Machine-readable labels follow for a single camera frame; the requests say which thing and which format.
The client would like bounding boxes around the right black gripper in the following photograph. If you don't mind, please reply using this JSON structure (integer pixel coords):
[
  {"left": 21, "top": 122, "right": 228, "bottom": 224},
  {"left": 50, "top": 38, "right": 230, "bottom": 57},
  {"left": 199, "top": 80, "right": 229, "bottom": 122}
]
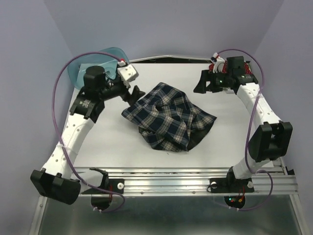
[{"left": 192, "top": 69, "right": 232, "bottom": 94}]

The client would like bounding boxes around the navy plaid skirt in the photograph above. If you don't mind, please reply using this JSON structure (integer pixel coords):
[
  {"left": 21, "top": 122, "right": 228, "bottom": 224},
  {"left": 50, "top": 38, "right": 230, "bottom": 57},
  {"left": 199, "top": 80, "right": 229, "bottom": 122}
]
[{"left": 121, "top": 82, "right": 217, "bottom": 152}]

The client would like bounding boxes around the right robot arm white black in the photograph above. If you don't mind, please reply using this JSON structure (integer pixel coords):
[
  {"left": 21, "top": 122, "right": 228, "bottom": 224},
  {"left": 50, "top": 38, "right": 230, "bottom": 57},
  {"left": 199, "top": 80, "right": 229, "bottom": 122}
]
[{"left": 193, "top": 53, "right": 293, "bottom": 191}]

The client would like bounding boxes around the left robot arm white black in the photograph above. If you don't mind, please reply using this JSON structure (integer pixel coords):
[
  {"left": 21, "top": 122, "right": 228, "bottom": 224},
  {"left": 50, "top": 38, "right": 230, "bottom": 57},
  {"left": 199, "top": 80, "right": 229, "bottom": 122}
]
[{"left": 30, "top": 62, "right": 145, "bottom": 205}]

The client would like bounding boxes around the red polka dot folded skirt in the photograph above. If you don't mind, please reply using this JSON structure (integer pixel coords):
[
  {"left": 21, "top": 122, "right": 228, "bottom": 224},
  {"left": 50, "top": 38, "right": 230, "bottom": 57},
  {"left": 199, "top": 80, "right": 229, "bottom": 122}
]
[{"left": 208, "top": 61, "right": 252, "bottom": 74}]

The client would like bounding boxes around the teal plastic bin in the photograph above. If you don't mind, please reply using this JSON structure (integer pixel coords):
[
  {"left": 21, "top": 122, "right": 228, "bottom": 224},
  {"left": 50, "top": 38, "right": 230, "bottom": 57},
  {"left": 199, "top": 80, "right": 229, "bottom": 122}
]
[{"left": 66, "top": 47, "right": 130, "bottom": 90}]

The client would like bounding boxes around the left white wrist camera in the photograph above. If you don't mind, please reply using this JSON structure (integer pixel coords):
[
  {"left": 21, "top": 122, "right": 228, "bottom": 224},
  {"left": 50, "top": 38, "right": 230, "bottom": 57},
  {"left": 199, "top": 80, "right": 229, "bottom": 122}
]
[{"left": 117, "top": 64, "right": 139, "bottom": 87}]

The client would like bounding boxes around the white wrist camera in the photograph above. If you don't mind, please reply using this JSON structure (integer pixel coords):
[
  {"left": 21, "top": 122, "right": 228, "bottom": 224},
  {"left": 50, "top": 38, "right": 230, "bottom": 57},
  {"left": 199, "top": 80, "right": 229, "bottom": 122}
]
[
  {"left": 211, "top": 52, "right": 226, "bottom": 73},
  {"left": 117, "top": 64, "right": 139, "bottom": 87}
]

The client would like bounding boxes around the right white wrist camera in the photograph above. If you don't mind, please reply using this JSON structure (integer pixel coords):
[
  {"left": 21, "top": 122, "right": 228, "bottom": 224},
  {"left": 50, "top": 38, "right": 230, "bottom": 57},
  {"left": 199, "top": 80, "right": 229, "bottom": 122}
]
[{"left": 211, "top": 52, "right": 226, "bottom": 73}]

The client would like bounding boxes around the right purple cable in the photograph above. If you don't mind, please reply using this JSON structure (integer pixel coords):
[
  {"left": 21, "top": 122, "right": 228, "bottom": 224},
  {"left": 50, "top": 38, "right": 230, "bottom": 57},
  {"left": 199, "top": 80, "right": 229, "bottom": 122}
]
[{"left": 214, "top": 48, "right": 274, "bottom": 212}]

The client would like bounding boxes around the purple cable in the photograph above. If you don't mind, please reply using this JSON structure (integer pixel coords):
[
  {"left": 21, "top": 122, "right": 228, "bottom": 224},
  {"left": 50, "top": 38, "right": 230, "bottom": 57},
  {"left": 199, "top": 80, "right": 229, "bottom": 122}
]
[
  {"left": 51, "top": 51, "right": 126, "bottom": 213},
  {"left": 214, "top": 48, "right": 274, "bottom": 212}
]

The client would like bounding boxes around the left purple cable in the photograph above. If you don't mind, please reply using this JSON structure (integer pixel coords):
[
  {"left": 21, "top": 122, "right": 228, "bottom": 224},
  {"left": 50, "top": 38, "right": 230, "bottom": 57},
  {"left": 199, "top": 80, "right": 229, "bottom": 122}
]
[{"left": 51, "top": 51, "right": 126, "bottom": 213}]

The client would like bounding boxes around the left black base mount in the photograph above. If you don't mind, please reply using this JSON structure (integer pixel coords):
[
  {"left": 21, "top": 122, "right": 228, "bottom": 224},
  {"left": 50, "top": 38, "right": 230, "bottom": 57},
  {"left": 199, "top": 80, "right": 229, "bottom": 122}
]
[{"left": 80, "top": 167, "right": 125, "bottom": 194}]

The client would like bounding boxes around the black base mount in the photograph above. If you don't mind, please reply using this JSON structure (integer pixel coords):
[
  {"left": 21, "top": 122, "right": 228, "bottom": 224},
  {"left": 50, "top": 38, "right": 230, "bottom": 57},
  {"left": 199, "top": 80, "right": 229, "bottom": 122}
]
[
  {"left": 207, "top": 167, "right": 254, "bottom": 193},
  {"left": 80, "top": 167, "right": 125, "bottom": 194}
]

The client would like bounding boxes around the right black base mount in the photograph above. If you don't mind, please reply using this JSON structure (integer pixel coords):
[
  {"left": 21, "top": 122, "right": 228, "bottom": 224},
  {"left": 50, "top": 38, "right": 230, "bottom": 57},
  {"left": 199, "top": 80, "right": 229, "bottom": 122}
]
[{"left": 207, "top": 167, "right": 254, "bottom": 193}]

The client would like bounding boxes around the aluminium rail frame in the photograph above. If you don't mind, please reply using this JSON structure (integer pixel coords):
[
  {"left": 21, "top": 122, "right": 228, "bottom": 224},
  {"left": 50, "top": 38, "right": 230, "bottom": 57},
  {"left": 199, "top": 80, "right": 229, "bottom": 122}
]
[{"left": 30, "top": 160, "right": 310, "bottom": 235}]

